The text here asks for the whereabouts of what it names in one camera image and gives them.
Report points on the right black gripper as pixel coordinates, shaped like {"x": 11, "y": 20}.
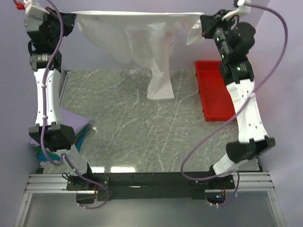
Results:
{"x": 211, "y": 22}

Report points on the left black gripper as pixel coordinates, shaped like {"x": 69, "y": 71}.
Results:
{"x": 69, "y": 21}

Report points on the white t-shirt red print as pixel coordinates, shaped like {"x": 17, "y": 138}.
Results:
{"x": 145, "y": 38}

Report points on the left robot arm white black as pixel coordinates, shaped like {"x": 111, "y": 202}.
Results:
{"x": 55, "y": 138}

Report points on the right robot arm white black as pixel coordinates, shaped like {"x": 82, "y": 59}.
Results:
{"x": 233, "y": 40}

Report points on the red plastic bin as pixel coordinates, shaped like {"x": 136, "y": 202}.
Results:
{"x": 215, "y": 99}

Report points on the folded lavender t-shirt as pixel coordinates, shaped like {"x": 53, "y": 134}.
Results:
{"x": 77, "y": 122}

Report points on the folded green t-shirt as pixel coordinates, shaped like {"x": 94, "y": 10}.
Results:
{"x": 78, "y": 142}

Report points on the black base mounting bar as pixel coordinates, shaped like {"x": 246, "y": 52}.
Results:
{"x": 123, "y": 186}

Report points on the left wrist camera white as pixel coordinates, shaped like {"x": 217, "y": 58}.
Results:
{"x": 31, "y": 7}

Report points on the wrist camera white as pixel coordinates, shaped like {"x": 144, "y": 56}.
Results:
{"x": 31, "y": 7}
{"x": 241, "y": 9}

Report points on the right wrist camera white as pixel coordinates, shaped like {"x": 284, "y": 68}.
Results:
{"x": 241, "y": 9}

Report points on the aluminium rail frame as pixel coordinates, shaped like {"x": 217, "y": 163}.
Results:
{"x": 56, "y": 183}

